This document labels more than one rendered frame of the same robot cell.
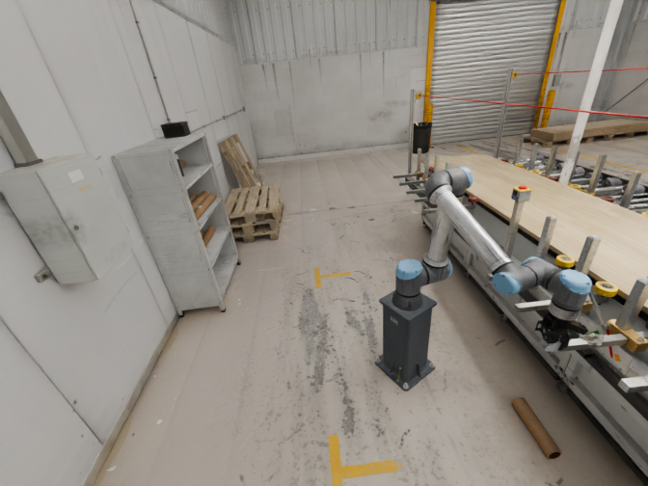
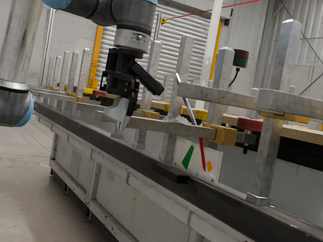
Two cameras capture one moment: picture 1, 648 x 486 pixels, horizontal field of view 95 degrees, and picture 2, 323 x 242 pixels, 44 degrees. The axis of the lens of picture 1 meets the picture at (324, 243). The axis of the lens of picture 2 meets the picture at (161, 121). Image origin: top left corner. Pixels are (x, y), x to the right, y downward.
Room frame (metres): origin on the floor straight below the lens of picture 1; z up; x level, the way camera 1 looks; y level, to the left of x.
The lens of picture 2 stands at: (-0.15, -0.48, 0.92)
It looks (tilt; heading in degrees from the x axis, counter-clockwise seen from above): 3 degrees down; 332
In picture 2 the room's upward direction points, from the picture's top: 10 degrees clockwise
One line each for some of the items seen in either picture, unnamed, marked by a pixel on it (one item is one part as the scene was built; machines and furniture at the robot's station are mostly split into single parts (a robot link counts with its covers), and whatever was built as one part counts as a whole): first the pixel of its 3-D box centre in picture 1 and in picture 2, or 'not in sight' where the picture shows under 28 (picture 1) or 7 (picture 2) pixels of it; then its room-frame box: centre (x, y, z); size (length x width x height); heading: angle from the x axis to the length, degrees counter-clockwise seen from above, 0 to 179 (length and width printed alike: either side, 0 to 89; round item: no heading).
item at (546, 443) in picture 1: (534, 426); not in sight; (0.94, -1.08, 0.04); 0.30 x 0.08 x 0.08; 0
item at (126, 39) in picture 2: (564, 310); (131, 42); (0.81, -0.86, 1.05); 0.10 x 0.09 x 0.05; 0
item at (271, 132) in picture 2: not in sight; (274, 115); (0.60, -1.19, 0.93); 0.04 x 0.04 x 0.48; 0
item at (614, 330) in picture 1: (626, 335); (217, 133); (0.83, -1.19, 0.85); 0.14 x 0.06 x 0.05; 0
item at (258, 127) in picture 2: not in sight; (248, 135); (0.81, -1.30, 0.85); 0.08 x 0.08 x 0.11
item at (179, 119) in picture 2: (594, 337); (177, 118); (0.81, -1.04, 0.87); 0.09 x 0.07 x 0.02; 90
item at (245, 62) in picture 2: not in sight; (237, 62); (0.85, -1.24, 1.07); 0.06 x 0.06 x 0.02
